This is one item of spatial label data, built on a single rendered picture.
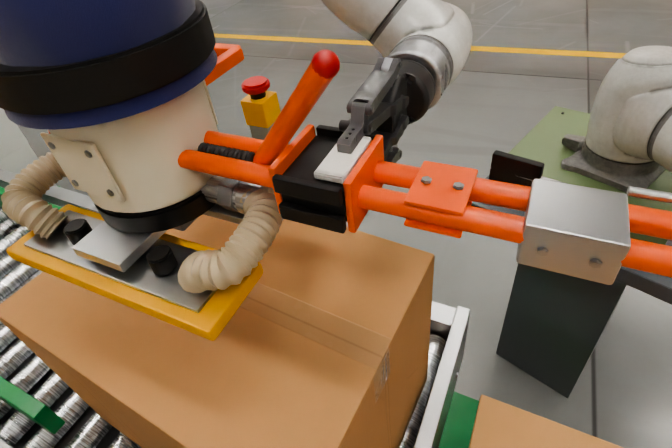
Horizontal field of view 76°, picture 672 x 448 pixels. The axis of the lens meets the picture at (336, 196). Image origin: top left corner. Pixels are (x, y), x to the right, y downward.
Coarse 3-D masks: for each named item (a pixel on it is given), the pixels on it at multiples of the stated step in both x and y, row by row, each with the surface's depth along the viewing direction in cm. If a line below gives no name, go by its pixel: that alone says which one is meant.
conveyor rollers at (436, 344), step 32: (0, 224) 152; (0, 256) 143; (0, 288) 129; (0, 352) 115; (32, 352) 114; (32, 384) 106; (64, 384) 103; (0, 416) 100; (64, 416) 96; (96, 416) 95; (416, 416) 88
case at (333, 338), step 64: (320, 256) 70; (384, 256) 69; (0, 320) 70; (64, 320) 66; (128, 320) 64; (256, 320) 62; (320, 320) 61; (384, 320) 60; (128, 384) 56; (192, 384) 55; (256, 384) 55; (320, 384) 54; (384, 384) 60
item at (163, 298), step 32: (64, 224) 58; (96, 224) 57; (32, 256) 54; (64, 256) 53; (160, 256) 47; (96, 288) 49; (128, 288) 48; (160, 288) 47; (192, 320) 44; (224, 320) 45
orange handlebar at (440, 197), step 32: (224, 64) 67; (192, 160) 46; (224, 160) 44; (384, 192) 38; (416, 192) 37; (448, 192) 36; (480, 192) 37; (512, 192) 36; (416, 224) 37; (448, 224) 36; (480, 224) 34; (512, 224) 33; (640, 224) 33; (640, 256) 30
